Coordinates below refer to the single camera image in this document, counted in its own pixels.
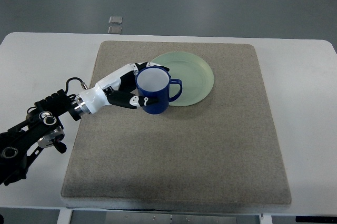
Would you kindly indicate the lower floor socket plate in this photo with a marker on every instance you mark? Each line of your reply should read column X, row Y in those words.
column 115, row 29

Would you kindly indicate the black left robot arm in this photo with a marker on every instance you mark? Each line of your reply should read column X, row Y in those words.
column 42, row 128

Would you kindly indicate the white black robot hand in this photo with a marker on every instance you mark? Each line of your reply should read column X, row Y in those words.
column 116, row 89

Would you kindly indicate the beige fabric mat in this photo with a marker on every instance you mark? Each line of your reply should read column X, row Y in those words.
column 221, row 154

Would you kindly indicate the blue mug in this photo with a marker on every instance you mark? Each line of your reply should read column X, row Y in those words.
column 154, row 83

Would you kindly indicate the metal table frame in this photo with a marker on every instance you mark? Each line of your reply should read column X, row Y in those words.
column 114, row 216

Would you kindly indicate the floor socket plate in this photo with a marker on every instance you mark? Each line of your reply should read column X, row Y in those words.
column 115, row 20
column 115, row 29

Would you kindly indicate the upper floor socket plate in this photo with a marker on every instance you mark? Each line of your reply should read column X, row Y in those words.
column 115, row 20

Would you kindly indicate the light green plate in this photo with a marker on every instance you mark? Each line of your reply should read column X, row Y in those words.
column 196, row 75

